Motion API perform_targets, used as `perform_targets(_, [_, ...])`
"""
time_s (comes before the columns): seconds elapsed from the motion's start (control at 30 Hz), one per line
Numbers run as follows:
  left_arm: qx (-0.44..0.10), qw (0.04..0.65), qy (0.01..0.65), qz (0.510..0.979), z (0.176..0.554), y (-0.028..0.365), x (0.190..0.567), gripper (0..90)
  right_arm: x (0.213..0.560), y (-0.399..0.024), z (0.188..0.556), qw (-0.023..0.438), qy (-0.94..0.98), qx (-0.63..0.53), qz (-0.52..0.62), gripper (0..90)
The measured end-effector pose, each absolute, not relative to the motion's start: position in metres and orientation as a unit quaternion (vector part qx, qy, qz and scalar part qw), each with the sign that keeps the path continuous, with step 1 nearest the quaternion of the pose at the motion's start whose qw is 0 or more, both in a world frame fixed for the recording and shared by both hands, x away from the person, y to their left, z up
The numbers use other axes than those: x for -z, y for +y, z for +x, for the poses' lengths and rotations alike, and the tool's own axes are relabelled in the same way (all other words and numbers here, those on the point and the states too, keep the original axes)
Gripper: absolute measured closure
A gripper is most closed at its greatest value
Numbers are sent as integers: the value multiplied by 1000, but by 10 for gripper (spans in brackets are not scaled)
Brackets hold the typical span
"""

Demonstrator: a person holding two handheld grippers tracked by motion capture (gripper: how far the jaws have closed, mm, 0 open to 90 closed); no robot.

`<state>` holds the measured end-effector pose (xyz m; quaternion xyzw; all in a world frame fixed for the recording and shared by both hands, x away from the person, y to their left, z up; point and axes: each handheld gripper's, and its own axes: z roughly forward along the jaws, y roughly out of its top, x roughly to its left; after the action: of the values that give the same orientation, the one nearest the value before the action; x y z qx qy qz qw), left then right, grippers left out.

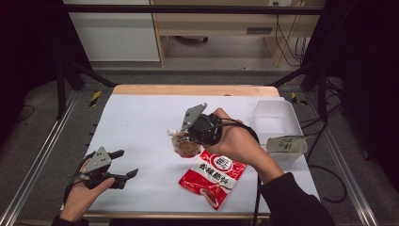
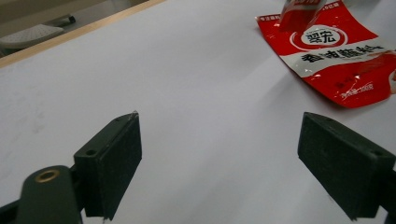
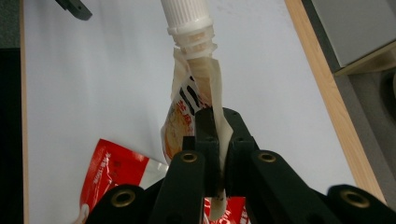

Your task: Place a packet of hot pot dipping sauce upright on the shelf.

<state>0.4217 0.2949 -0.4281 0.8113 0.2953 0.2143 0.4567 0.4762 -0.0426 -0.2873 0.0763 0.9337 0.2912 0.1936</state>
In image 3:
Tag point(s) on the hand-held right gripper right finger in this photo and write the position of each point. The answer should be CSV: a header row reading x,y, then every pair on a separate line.
x,y
238,146

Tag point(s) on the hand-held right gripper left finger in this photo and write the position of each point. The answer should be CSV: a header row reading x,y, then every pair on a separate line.
x,y
208,146

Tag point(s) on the cream spouted sauce pouch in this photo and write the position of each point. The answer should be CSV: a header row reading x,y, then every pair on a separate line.
x,y
190,40

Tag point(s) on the black panel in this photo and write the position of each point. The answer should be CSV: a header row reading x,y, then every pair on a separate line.
x,y
9,140

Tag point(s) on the red and white sauce packet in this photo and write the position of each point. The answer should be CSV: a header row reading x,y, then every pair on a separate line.
x,y
115,171

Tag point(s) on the grey cabinet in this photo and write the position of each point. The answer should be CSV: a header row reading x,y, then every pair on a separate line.
x,y
361,28

